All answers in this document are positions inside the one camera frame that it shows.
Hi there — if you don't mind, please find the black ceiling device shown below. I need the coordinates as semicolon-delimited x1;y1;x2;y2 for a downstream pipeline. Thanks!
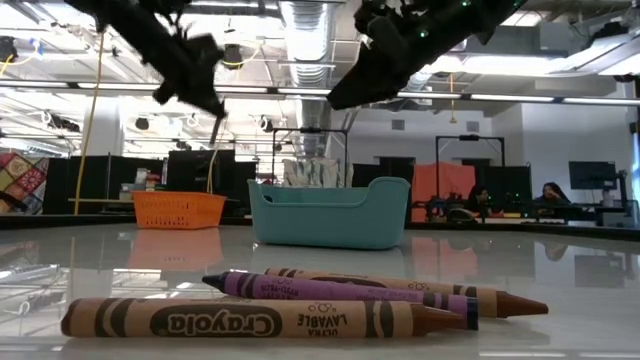
0;35;19;64

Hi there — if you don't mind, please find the purple crayon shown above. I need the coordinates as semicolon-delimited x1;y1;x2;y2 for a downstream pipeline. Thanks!
201;271;480;332

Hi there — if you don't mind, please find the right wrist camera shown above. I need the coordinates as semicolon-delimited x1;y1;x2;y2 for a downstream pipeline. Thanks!
353;0;401;49

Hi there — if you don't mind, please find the yellow hanging cord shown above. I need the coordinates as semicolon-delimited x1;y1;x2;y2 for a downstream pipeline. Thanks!
448;74;459;125

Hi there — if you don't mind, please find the teal plastic bin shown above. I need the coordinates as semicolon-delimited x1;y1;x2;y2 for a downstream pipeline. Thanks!
246;175;411;252

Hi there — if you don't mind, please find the black round hanging device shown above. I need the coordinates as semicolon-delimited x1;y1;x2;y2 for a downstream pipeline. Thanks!
219;43;246;70

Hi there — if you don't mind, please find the black computer monitor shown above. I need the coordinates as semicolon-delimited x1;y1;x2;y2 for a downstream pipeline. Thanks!
568;160;619;192

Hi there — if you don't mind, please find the white crumpled plastic cover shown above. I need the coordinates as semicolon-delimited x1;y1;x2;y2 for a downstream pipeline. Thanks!
281;157;354;189

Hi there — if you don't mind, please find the colourful patterned quilt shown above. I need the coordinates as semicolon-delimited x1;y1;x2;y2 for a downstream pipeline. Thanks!
0;152;50;216

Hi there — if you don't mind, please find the person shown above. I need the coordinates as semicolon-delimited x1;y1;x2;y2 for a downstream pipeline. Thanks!
533;181;571;207
464;184;494;214

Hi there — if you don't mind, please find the gray equipment box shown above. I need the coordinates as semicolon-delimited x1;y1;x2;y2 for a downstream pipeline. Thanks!
602;198;640;229

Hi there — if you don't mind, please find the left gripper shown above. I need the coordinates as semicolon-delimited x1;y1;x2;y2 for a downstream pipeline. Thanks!
142;47;228;120

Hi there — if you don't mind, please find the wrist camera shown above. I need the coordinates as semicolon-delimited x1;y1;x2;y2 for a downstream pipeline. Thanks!
188;33;225;65
353;0;401;49

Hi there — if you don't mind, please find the brown crayon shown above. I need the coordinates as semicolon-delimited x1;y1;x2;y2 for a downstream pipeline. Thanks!
59;298;467;340
264;267;550;320

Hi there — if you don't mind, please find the yellow cable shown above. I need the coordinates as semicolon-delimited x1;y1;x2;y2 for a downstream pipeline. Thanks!
73;29;110;216
206;113;232;196

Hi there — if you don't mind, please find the orange partition panel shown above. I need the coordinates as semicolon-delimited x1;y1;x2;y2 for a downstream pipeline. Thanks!
410;162;478;224

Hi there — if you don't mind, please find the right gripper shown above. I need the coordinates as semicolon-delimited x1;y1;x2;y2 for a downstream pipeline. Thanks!
328;0;481;110

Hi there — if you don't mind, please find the orange plastic basket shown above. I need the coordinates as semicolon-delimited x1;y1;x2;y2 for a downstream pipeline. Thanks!
131;191;228;231

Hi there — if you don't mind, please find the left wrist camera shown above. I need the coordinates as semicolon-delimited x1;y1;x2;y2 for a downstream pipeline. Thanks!
188;33;225;65

